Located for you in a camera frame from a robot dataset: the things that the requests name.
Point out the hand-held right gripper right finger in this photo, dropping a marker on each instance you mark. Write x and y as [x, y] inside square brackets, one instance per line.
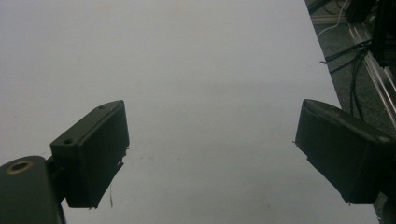
[342, 149]

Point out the black stand post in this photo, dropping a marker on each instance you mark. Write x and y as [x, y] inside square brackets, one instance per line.
[383, 31]

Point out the aluminium frame rail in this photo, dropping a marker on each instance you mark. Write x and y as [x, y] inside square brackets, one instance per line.
[375, 67]

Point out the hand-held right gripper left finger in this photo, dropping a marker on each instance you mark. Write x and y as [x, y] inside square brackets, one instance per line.
[93, 155]

